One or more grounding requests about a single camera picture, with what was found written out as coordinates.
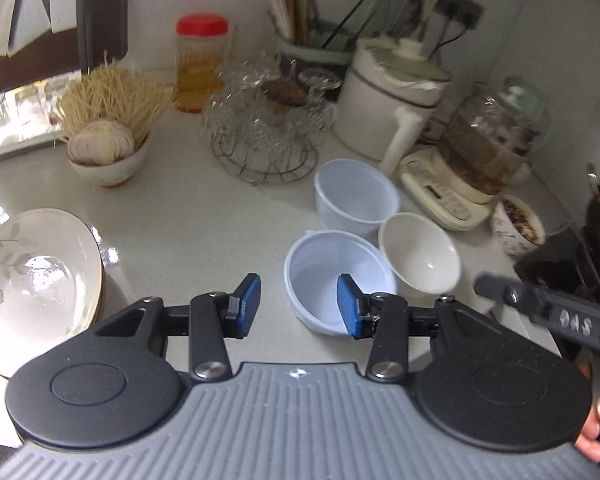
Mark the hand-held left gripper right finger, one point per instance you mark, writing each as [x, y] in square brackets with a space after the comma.
[347, 311]

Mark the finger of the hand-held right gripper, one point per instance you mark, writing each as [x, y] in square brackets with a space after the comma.
[500, 291]

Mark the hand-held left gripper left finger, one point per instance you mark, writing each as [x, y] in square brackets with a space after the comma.
[247, 306]

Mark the translucent plastic bowl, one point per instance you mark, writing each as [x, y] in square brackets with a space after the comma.
[355, 195]
[320, 280]

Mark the white ceramic bowl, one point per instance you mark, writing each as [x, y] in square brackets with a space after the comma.
[420, 255]

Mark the shallow leaf-pattern plate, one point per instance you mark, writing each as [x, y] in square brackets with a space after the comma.
[102, 290]

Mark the deep leaf-pattern plate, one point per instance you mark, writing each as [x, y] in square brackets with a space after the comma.
[40, 270]

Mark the dark wok on stove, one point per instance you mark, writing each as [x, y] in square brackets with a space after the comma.
[545, 265]

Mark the patterned white cup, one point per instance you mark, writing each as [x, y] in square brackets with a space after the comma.
[510, 237]

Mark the cream kettle heating base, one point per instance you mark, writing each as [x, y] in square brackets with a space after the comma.
[430, 185]

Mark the glass kettle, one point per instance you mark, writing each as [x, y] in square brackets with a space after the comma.
[480, 150]

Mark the beige footed bowl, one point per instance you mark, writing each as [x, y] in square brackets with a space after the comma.
[115, 172]

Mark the white electric cooking pot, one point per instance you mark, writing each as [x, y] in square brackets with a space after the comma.
[365, 110]

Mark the garlic bulb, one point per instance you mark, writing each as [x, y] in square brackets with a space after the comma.
[100, 142]

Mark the red lid plastic jar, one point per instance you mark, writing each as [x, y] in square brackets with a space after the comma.
[200, 70]

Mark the pale green utensil holder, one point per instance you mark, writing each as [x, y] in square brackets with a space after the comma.
[320, 52]

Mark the bundle of wooden chopsticks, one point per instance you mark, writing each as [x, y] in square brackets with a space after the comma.
[285, 0]

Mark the dark wall power strip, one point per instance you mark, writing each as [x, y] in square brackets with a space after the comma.
[465, 10]

